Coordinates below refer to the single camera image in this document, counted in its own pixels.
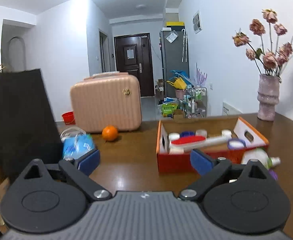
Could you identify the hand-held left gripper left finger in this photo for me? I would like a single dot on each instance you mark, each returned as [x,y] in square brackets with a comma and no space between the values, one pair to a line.
[89,161]

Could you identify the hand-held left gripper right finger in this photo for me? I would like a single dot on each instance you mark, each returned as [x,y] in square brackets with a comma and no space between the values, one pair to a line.
[201,161]

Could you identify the red cardboard box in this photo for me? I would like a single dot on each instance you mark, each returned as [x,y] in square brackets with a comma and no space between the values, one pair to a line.
[174,162]

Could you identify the white bottle cap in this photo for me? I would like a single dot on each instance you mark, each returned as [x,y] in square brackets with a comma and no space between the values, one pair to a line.
[174,136]

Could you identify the white cream jar blue rim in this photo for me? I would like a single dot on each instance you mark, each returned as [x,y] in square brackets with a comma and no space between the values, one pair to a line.
[236,144]

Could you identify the purple round lid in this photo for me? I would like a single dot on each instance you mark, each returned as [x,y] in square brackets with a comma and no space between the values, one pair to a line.
[274,175]

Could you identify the white green-capped bottle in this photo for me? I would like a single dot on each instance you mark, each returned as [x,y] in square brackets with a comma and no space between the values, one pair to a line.
[254,156]

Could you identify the blue tissue pack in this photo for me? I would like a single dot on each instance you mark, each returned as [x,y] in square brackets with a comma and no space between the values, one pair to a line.
[77,146]

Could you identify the orange fruit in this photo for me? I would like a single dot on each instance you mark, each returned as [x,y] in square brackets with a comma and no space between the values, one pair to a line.
[109,133]

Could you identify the red plastic bucket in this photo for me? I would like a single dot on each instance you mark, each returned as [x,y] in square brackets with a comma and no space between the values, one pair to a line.
[68,118]

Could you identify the brown cardboard box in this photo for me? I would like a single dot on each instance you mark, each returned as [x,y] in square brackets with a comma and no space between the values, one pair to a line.
[179,116]

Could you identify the metal trolley with bottles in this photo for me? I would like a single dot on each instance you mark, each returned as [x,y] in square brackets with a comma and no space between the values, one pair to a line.
[196,102]

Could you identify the pink ceramic vase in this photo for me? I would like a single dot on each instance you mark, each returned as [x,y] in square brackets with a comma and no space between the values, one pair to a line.
[268,97]

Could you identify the pink suitcase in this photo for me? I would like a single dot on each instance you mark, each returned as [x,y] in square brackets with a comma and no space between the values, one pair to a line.
[104,102]

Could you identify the green printed bag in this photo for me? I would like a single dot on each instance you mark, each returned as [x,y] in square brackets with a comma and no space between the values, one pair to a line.
[169,110]

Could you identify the black paper bag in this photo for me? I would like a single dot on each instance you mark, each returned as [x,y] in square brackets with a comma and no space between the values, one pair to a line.
[21,120]

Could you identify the pale purple decoration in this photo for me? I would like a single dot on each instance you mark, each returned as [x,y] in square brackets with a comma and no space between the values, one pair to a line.
[201,76]

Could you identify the blue folded rack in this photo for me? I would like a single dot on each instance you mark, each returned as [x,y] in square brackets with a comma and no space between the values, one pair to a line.
[181,75]

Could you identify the dried pink roses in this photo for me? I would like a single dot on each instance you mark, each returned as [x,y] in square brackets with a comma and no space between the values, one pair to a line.
[271,57]

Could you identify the dark brown entrance door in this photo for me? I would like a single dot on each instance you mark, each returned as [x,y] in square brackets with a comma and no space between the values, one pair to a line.
[134,67]

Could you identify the grey refrigerator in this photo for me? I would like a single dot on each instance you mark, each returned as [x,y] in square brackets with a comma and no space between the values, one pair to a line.
[174,60]

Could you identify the side room door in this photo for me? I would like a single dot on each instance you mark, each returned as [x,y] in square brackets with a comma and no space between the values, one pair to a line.
[105,52]

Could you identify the hanging white umbrella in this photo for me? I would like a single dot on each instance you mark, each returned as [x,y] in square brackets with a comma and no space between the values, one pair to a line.
[184,46]

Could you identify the paper sheet on refrigerator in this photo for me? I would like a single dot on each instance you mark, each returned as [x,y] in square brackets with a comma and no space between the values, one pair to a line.
[172,37]

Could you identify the yellow box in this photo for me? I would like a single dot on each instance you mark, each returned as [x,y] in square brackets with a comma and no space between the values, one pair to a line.
[175,24]

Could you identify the small ceiling lamp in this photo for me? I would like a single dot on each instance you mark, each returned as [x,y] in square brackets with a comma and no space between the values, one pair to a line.
[141,6]

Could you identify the white wall panel box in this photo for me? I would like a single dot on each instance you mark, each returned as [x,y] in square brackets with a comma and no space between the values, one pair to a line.
[197,22]

